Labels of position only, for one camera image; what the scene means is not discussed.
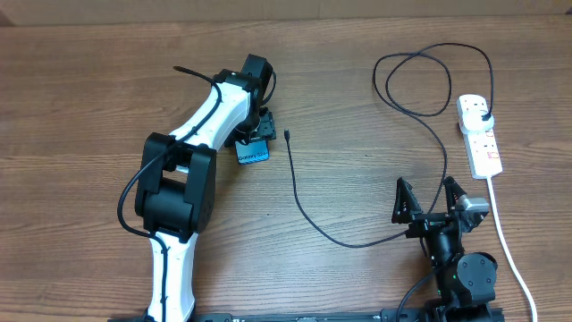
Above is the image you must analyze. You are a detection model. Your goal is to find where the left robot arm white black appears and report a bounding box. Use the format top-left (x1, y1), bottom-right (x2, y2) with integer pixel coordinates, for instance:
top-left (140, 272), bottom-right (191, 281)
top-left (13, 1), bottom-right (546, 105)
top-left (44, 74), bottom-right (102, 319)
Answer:
top-left (134, 55), bottom-right (276, 321)

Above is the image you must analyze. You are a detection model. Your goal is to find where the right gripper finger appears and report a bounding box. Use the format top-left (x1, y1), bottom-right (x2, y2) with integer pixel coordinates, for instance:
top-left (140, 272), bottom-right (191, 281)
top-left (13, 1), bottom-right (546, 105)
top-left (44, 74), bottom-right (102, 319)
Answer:
top-left (391, 177), bottom-right (423, 224)
top-left (443, 176), bottom-right (467, 215)

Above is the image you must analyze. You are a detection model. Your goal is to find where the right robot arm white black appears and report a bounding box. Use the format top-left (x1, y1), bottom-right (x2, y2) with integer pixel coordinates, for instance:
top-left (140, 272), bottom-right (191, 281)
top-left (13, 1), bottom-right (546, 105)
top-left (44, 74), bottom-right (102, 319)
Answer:
top-left (391, 176), bottom-right (502, 321)

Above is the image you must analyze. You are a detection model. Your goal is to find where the white power strip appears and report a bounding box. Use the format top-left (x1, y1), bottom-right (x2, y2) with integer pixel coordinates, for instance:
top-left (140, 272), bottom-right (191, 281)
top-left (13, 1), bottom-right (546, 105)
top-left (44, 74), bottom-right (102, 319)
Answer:
top-left (456, 94), bottom-right (502, 179)

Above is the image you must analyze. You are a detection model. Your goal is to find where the blue Galaxy smartphone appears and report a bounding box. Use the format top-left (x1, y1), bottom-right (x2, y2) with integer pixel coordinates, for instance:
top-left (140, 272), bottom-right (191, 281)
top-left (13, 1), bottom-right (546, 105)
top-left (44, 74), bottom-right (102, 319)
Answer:
top-left (235, 140), bottom-right (270, 165)

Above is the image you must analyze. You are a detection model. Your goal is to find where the white power strip cord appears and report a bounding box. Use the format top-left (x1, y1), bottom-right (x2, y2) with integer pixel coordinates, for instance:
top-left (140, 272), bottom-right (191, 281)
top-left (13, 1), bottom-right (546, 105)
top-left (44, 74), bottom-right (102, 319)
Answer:
top-left (485, 175), bottom-right (539, 322)

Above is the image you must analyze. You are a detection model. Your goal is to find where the white charger plug adapter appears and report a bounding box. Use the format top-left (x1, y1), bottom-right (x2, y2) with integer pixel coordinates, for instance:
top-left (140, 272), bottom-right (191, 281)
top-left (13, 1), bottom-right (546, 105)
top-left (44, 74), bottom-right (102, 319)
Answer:
top-left (459, 111), bottom-right (495, 135)

